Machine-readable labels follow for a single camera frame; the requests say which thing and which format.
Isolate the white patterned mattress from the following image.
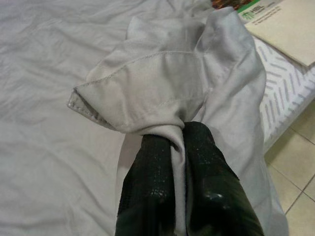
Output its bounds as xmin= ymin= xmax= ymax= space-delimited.
xmin=254 ymin=38 xmax=315 ymax=151

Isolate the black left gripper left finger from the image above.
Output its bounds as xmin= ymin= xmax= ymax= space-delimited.
xmin=115 ymin=134 xmax=176 ymax=236

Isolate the white HBL catalogue book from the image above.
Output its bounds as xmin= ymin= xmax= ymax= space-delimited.
xmin=213 ymin=0 xmax=315 ymax=68

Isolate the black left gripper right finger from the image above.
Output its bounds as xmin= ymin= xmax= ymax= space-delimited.
xmin=183 ymin=121 xmax=259 ymax=236

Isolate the grey bed blanket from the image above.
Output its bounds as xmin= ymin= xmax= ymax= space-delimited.
xmin=0 ymin=0 xmax=289 ymax=236

